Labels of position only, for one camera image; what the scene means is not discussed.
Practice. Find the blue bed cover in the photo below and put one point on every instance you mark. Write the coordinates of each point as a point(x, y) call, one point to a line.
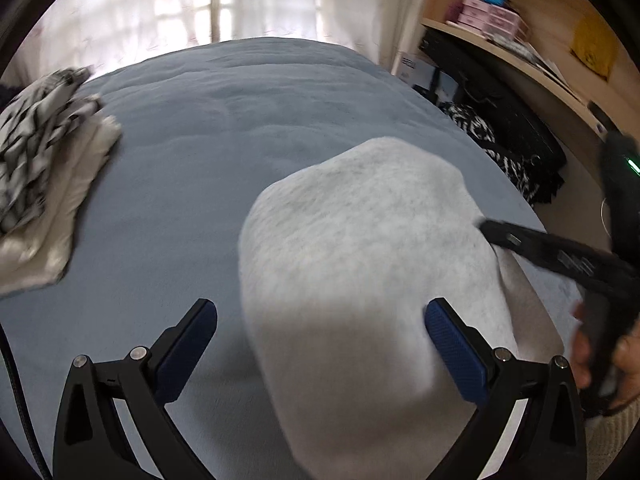
point(200, 135)

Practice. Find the yellow bag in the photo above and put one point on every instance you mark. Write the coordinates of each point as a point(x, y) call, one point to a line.
point(592, 47)

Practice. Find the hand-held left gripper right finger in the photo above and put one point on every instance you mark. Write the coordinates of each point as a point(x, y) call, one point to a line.
point(455, 355)

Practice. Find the black and white printed garment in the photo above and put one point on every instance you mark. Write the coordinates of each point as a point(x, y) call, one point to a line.
point(35, 135)

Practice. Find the black bag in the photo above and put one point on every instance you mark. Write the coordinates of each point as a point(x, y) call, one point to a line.
point(515, 125)

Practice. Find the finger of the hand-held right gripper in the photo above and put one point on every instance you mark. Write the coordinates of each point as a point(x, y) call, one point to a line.
point(550, 252)

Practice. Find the white cardboard box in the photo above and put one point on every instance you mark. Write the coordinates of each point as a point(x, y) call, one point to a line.
point(412, 67)

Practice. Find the white floral sheer curtain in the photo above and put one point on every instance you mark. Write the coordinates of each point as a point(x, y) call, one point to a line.
point(250, 0)

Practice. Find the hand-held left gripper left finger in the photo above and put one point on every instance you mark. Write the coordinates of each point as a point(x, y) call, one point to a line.
point(187, 347)

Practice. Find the wooden shelf unit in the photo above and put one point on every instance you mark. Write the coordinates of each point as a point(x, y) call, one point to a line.
point(545, 0)

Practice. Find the pink mini drawer boxes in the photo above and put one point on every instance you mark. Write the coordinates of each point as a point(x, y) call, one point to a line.
point(492, 20)

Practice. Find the folded cream puffer jacket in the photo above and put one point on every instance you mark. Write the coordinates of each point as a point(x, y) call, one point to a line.
point(55, 220)

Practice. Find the person's right hand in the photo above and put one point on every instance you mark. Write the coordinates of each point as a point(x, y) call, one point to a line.
point(630, 365)

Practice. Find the stack of papers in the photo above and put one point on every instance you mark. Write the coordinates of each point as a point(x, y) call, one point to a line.
point(545, 62)

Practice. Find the light grey zip hoodie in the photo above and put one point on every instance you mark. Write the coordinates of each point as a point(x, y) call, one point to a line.
point(360, 240)

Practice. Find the black and white zebra cloth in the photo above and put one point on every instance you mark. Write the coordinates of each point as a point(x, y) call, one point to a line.
point(475, 127)

